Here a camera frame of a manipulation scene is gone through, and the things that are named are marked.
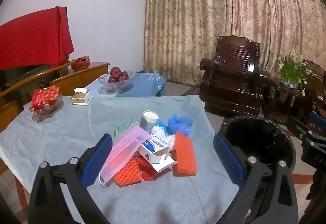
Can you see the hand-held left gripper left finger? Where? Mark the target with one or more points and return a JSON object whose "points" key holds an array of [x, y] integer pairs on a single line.
{"points": [[98, 160]]}

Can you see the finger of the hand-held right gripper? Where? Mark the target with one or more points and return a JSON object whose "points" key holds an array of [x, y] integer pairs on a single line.
{"points": [[318, 122], [295, 124]]}

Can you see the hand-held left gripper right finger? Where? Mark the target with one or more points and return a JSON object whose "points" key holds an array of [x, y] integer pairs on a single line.
{"points": [[229, 159]]}

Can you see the pink face mask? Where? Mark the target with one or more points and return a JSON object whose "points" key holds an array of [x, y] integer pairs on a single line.
{"points": [[122, 150]]}

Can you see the orange foam fruit net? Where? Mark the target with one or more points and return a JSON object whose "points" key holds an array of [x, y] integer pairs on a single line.
{"points": [[184, 155], [127, 173]]}

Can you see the bin with black liner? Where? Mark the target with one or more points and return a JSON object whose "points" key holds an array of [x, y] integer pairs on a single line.
{"points": [[254, 135]]}

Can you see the green rubber glove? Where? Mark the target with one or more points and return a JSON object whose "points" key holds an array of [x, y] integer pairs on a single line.
{"points": [[126, 124]]}

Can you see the red foam fruit net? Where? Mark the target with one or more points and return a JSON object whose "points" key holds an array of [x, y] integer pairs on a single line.
{"points": [[149, 175]]}

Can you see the white and blue medicine box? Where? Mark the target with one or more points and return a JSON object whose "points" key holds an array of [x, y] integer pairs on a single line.
{"points": [[152, 149]]}

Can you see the blue plastic bag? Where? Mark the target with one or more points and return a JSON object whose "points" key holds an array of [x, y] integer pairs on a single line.
{"points": [[178, 123]]}

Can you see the blue and white paper cup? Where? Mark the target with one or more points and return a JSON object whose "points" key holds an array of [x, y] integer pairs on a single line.
{"points": [[147, 122]]}

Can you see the white tissue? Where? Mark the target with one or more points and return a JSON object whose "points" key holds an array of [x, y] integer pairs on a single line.
{"points": [[159, 132]]}

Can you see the dark wooden side table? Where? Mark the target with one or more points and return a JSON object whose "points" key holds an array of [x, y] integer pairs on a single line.
{"points": [[285, 96]]}

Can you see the dark wooden armchair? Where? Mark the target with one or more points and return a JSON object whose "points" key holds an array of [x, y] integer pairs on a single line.
{"points": [[234, 81], [318, 91]]}

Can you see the flowering plant in blue-white pot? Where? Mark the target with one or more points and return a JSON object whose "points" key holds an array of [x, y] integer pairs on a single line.
{"points": [[290, 71]]}

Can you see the gold and white tissue box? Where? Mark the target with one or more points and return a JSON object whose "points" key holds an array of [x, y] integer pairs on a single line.
{"points": [[81, 98]]}

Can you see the red gift packet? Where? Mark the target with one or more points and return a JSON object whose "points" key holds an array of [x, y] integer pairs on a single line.
{"points": [[48, 111]]}

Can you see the glass fruit bowl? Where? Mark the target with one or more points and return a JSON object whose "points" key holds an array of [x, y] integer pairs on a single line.
{"points": [[114, 86]]}

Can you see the red apple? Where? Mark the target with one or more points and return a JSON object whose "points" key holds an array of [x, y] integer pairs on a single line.
{"points": [[112, 79], [115, 71], [123, 75]]}

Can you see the red patterned gift box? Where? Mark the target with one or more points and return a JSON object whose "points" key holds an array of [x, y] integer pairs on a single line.
{"points": [[44, 96]]}

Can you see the wooden television cabinet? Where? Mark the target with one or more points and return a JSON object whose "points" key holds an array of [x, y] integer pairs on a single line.
{"points": [[76, 79]]}

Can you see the red mesh bag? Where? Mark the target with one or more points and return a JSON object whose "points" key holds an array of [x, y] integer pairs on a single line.
{"points": [[81, 63]]}

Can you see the black television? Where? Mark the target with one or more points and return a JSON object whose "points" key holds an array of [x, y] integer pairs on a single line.
{"points": [[15, 77]]}

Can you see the beige patterned curtain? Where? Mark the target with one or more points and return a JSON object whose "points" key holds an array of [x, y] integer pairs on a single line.
{"points": [[203, 23]]}

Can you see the red cloth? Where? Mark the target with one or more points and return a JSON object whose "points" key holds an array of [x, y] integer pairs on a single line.
{"points": [[30, 38]]}

